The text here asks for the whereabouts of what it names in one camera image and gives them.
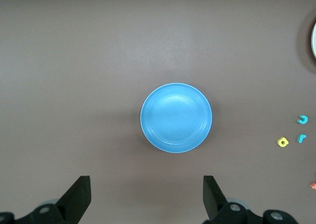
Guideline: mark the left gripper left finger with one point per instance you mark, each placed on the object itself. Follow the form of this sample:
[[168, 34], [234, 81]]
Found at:
[[74, 204]]

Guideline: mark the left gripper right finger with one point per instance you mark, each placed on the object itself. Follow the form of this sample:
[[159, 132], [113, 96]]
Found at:
[[214, 204]]

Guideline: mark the yellow looped foam letter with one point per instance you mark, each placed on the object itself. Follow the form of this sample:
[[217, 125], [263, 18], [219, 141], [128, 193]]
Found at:
[[280, 142]]

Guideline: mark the teal foam letter r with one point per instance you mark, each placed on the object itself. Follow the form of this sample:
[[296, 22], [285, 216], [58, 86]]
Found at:
[[300, 138]]

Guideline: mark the teal foam letter c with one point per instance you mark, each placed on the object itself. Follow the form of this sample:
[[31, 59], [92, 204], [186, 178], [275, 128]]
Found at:
[[301, 121]]

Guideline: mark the blue plate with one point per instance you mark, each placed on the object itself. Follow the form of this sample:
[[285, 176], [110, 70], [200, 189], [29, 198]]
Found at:
[[176, 117]]

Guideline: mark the orange foam letter t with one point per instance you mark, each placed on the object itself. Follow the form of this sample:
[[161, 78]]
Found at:
[[313, 185]]

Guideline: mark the brown table cover sheet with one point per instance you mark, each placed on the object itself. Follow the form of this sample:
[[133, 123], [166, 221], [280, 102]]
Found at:
[[98, 60]]

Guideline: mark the beige plate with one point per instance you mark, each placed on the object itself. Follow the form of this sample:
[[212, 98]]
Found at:
[[314, 41]]

